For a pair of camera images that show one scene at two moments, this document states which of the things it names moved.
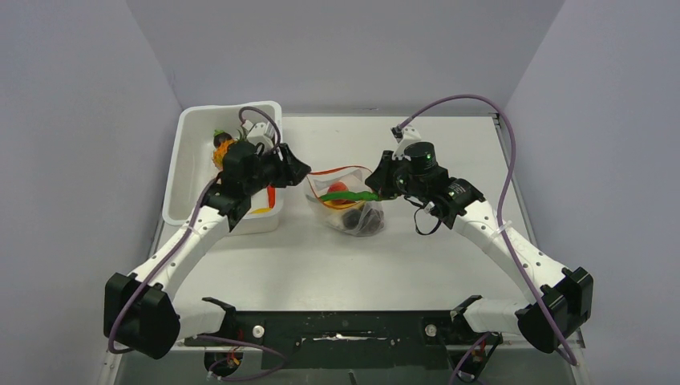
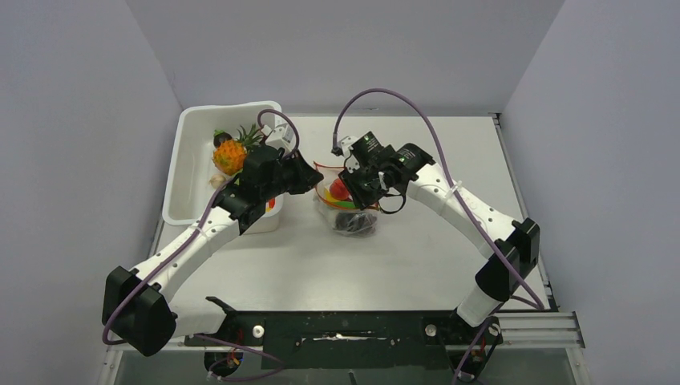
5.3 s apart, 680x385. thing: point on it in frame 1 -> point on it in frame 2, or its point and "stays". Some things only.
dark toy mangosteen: (220, 136) stays
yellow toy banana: (344, 204) -> (329, 197)
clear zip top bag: (346, 200) stays
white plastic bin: (192, 169) stays
